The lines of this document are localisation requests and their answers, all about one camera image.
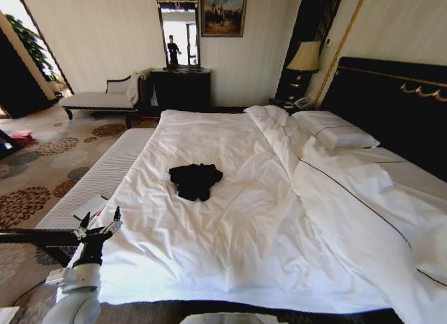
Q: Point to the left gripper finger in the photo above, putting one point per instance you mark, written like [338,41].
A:
[84,228]
[116,220]

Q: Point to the white ribbed bed bench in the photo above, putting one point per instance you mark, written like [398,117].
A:
[101,170]

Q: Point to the black crumpled clothes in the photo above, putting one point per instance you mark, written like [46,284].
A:
[195,181]

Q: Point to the dark bed base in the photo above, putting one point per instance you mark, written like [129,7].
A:
[244,304]

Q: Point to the white bed sheet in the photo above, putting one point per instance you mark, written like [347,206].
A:
[420,179]

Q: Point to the white paper notebook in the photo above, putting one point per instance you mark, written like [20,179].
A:
[91,207]

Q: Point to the dark metal bar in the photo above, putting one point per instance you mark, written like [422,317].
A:
[35,237]

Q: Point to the red item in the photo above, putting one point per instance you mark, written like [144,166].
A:
[22,137]

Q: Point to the white duvet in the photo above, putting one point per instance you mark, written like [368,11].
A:
[244,226]

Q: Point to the white cloth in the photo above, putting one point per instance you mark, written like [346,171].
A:
[132,88]

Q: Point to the white robot front shell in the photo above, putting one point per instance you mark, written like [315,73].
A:
[221,319]

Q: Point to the dark wooden dresser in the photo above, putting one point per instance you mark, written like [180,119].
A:
[181,90]

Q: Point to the dark wooden wardrobe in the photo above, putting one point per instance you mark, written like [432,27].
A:
[17,79]

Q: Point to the person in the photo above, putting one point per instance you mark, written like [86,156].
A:
[173,50]

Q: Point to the green potted plant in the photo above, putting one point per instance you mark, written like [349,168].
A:
[33,44]

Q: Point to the dark nightstand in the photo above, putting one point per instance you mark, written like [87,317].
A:
[279,103]

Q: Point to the dark framed mirror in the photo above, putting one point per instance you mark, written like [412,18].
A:
[181,27]

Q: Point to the white desk telephone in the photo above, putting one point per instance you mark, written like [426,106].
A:
[302,102]

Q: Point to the gold framed painting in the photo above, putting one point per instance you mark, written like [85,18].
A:
[223,11]

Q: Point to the white pillow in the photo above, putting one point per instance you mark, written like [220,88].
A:
[337,129]

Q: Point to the table lamp with cream shade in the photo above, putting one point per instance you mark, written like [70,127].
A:
[304,57]

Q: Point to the dark headboard with gold trim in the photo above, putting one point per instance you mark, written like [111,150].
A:
[380,100]

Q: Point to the white chaise with dark frame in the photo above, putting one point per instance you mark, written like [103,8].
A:
[97,100]

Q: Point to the dark wall panel gold stripes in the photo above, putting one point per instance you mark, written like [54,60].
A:
[311,20]

